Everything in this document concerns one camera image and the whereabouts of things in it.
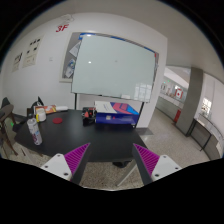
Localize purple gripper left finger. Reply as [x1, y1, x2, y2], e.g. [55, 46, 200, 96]
[41, 143, 90, 184]

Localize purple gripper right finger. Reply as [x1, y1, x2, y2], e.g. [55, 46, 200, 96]
[132, 144, 181, 185]

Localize clear plastic water bottle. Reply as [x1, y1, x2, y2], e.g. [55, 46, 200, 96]
[27, 114, 42, 145]

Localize black round table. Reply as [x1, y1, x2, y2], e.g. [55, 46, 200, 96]
[15, 109, 145, 162]

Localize red round lid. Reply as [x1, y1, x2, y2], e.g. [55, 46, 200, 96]
[52, 117, 63, 124]

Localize black device with orange part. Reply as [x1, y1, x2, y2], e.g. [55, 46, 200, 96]
[82, 107, 96, 126]

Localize white cup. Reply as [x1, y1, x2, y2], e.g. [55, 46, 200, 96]
[36, 108, 46, 122]

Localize orange book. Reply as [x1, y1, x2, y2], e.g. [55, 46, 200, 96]
[34, 105, 56, 114]

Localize blue cardboard box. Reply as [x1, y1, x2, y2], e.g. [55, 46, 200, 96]
[96, 102, 139, 125]

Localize white paper sheet on box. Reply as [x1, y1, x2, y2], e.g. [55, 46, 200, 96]
[95, 101, 116, 113]

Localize red flag poster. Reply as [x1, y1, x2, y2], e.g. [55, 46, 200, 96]
[175, 88, 183, 99]

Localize grey notice board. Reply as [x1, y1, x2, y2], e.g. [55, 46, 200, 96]
[59, 32, 81, 83]

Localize large whiteboard on stand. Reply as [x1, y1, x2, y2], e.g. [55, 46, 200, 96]
[70, 32, 159, 111]

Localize white wall poster right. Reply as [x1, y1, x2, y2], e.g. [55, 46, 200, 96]
[23, 36, 43, 68]

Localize white wall poster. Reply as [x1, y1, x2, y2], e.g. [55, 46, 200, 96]
[12, 52, 22, 72]
[23, 36, 43, 68]

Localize white wall poster left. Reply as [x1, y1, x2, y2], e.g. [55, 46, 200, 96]
[12, 52, 22, 72]

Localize red 3F wall sign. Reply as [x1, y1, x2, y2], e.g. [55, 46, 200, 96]
[56, 24, 69, 33]

